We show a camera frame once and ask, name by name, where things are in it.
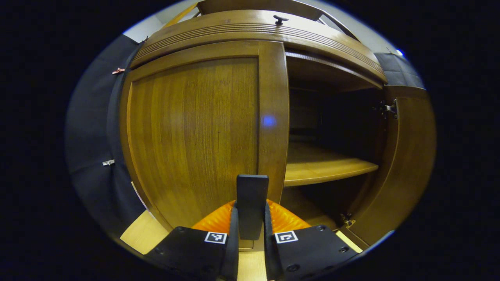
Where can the wooden double-door shoe cabinet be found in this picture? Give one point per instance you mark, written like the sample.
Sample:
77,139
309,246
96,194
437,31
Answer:
320,43

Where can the copper clip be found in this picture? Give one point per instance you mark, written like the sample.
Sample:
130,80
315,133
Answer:
118,71

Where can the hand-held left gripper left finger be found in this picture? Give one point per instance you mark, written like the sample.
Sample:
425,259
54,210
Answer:
233,242

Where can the wooden inner shelf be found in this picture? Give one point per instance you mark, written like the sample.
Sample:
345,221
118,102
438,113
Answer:
320,168

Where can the wooden drawer with black knob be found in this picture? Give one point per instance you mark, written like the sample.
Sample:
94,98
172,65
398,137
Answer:
234,29

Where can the silver clip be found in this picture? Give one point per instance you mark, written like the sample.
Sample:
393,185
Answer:
108,162

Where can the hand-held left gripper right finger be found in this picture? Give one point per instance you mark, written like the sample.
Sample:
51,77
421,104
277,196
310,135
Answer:
268,246

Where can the wooden cabinet door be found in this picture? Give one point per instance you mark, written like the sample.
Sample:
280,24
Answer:
410,164
195,136

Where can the metal door hinge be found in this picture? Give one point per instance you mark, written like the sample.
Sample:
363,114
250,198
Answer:
387,109
347,220

